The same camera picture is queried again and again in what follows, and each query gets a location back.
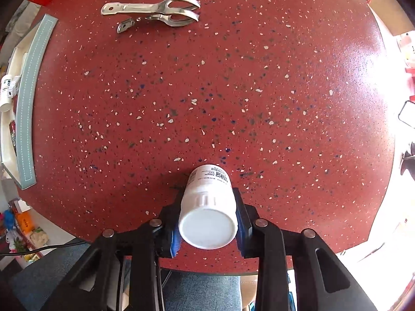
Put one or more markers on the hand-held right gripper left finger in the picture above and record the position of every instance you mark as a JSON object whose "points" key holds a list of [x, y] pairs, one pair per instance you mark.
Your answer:
{"points": [[175, 239]]}

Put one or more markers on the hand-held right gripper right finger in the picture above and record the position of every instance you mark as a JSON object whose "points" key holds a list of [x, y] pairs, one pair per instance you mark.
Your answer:
{"points": [[242, 230]]}

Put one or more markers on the white pill bottle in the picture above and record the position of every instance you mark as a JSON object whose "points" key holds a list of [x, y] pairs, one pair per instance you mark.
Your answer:
{"points": [[207, 226]]}

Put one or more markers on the red printed card package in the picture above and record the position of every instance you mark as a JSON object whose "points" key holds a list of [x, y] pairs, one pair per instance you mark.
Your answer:
{"points": [[13, 136]]}

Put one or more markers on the grey-edged white tray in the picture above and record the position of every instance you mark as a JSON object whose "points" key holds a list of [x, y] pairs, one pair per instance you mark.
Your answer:
{"points": [[29, 103]]}

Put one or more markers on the pile of snack packets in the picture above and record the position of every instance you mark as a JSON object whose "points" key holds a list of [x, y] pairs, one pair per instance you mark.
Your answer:
{"points": [[22, 226]]}

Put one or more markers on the black folding chair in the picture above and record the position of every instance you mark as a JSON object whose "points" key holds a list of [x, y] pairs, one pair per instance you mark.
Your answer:
{"points": [[408, 167]]}

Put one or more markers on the small white bottle black label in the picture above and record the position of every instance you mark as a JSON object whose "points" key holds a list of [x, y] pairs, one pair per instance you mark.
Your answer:
{"points": [[6, 90]]}

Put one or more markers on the metal clip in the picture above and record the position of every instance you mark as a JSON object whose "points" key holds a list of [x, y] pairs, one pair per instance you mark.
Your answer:
{"points": [[129, 6]]}

